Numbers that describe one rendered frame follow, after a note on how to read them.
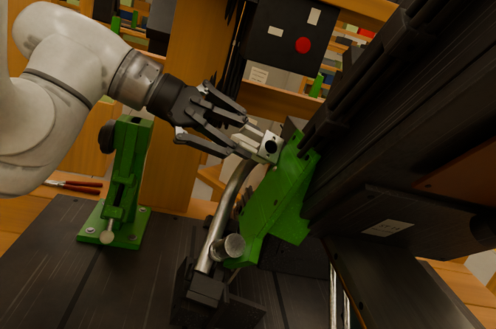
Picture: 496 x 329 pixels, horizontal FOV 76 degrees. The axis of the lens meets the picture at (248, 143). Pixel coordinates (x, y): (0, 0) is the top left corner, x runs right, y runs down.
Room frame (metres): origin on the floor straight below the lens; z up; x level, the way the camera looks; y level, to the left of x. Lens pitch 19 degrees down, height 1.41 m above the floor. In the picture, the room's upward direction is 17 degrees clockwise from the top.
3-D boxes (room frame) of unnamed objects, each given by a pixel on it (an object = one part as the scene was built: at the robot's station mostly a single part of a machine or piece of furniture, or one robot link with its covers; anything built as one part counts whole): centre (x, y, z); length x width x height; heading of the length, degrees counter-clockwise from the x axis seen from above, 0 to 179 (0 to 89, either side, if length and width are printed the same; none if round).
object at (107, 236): (0.54, 0.22, 0.96); 0.06 x 0.03 x 0.06; 12
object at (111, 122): (0.62, 0.29, 1.12); 0.07 x 0.03 x 0.08; 12
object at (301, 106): (0.94, -0.08, 1.23); 1.30 x 0.05 x 0.09; 102
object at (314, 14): (0.76, -0.01, 1.42); 0.17 x 0.12 x 0.15; 102
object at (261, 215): (0.50, -0.10, 1.17); 0.13 x 0.12 x 0.20; 102
